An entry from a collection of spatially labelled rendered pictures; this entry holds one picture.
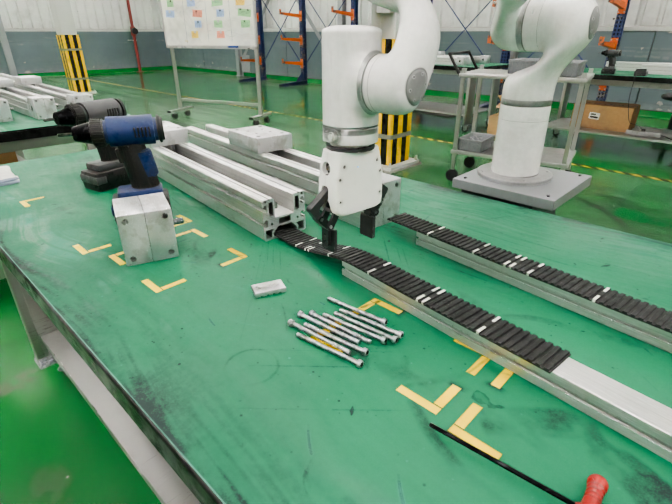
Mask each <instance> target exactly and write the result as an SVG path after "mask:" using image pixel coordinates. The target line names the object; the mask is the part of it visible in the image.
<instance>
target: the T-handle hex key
mask: <svg viewBox="0 0 672 504"><path fill-rule="evenodd" d="M429 427H431V428H433V429H434V430H436V431H438V432H440V433H442V434H443V435H445V436H447V437H449V438H450V439H452V440H454V441H456V442H458V443H459V444H461V445H463V446H465V447H467V448H468V449H470V450H472V451H474V452H475V453H477V454H479V455H481V456H483V457H484V458H486V459H488V460H490V461H491V462H493V463H495V464H497V465H499V466H500V467H502V468H504V469H506V470H507V471H509V472H511V473H513V474H515V475H516V476H518V477H520V478H522V479H524V480H525V481H527V482H529V483H531V484H532V485H534V486H536V487H538V488H540V489H541V490H543V491H545V492H547V493H548V494H550V495H552V496H554V497H556V498H557V499H559V500H561V501H563V502H565V503H566V504H602V501H603V497H604V496H605V494H606V493H607V491H608V488H609V485H608V482H607V480H606V479H605V478H604V477H603V476H601V475H599V474H591V475H590V476H589V477H588V478H587V483H586V484H587V486H586V490H585V494H584V497H583V499H582V501H581V502H574V501H572V500H571V499H569V498H567V497H565V496H563V495H562V494H560V493H558V492H556V491H554V490H553V489H551V488H549V487H547V486H545V485H544V484H542V483H540V482H538V481H536V480H534V479H533V478H531V477H529V476H527V475H525V474H524V473H522V472H520V471H518V470H516V469H515V468H513V467H511V466H509V465H507V464H506V463H504V462H502V461H500V460H498V459H497V458H495V457H493V456H491V455H489V454H488V453H486V452H484V451H482V450H480V449H478V448H477V447H475V446H473V445H471V444H469V443H468V442H466V441H464V440H462V439H460V438H459V437H457V436H455V435H453V434H451V433H450V432H448V431H446V430H444V429H442V428H441V427H439V426H437V425H435V424H433V423H432V422H431V423H430V424H429Z"/></svg>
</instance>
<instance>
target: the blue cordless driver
mask: <svg viewBox="0 0 672 504"><path fill-rule="evenodd" d="M71 131H72V133H58V134H57V135H58V137H68V136H73V139H74V141H75V142H81V143H88V144H94V146H95V147H107V145H108V144H110V146H111V147H118V149H115V152H116V155H117V157H118V160H119V162H120V163H124V166H125V169H126V172H127V174H128V177H129V180H130V183H131V185H121V186H119V187H118V193H115V194H113V198H112V199H117V198H124V197H132V196H139V195H146V194H153V193H160V192H163V194H164V196H165V198H166V200H167V202H168V204H169V206H170V208H171V202H170V197H169V191H168V189H167V188H163V186H162V183H161V182H159V179H158V177H157V175H158V173H159V171H158V168H157V165H156V162H155V159H154V157H153V154H152V151H151V148H148V147H146V146H145V144H156V141H157V140H160V142H163V140H165V135H164V128H163V123H162V117H159V115H156V117H152V116H151V114H145V115H127V116H109V117H105V120H103V119H101V118H90V120H89V122H86V123H83V124H80V125H77V126H73V127H72V128H71ZM171 211H172V208H171Z"/></svg>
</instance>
